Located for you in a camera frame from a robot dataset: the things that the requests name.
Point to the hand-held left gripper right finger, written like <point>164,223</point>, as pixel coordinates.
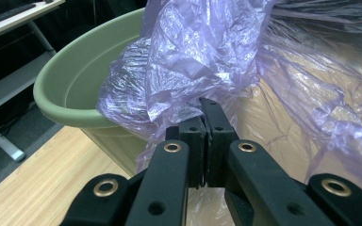
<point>218,141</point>

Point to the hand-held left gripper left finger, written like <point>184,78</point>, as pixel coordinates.
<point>196,150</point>

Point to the purple plastic trash bag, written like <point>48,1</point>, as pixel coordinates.
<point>201,56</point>

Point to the green plastic bin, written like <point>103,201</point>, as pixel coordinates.
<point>72,81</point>

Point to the black keyboard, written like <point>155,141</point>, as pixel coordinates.
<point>3,15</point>

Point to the white desk frame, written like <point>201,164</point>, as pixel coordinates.
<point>9,84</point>

